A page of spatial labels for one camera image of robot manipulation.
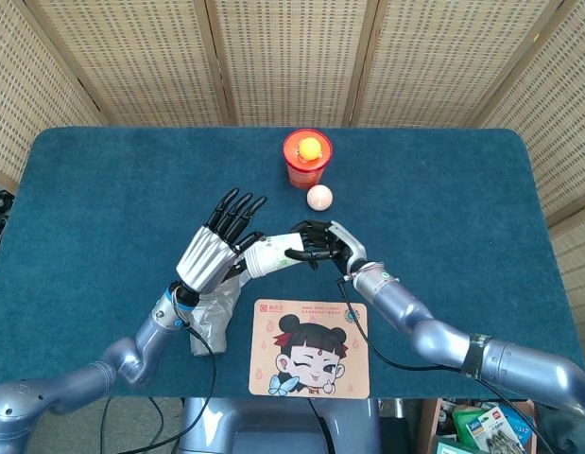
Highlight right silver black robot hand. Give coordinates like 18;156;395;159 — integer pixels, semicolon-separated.
284;218;368;278

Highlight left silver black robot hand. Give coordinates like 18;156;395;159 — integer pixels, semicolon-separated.
172;187;268;305

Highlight white paper cup flower print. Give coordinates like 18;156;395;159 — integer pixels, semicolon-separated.
251;233;306;277

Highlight pale pink ball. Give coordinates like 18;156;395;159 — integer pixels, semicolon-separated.
306;184;334;211

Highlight red plastic cup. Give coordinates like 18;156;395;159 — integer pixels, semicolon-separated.
282;128;332;191

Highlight cartoon girl mouse pad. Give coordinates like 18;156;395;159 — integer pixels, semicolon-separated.
248;298;371;400

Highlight yellow ball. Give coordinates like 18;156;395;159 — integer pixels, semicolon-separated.
297;137;321;160

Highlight blue velvet table cloth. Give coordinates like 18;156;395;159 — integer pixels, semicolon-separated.
0;126;585;401

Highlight blue-grey robot torso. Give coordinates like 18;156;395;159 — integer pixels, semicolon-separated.
177;396;384;454

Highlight woven folding screen panel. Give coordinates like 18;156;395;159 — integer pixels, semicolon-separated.
0;0;107;190
351;0;560;129
204;0;381;129
478;0;585;228
25;0;234;128
546;215;585;341

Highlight wooden crate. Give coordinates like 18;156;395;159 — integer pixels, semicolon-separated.
418;399;445;454

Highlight green packet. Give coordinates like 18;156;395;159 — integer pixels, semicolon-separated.
451;405;487;446

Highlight green box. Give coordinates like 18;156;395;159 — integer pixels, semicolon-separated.
435;434;471;454

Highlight white blue blister pack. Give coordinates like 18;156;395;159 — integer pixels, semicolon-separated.
475;406;527;453

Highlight blue packet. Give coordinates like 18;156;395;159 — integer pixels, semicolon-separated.
502;404;540;444

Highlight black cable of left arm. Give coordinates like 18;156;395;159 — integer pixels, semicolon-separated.
100;309;218;454

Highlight black cable on torso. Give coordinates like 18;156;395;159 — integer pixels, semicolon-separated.
306;398;334;454

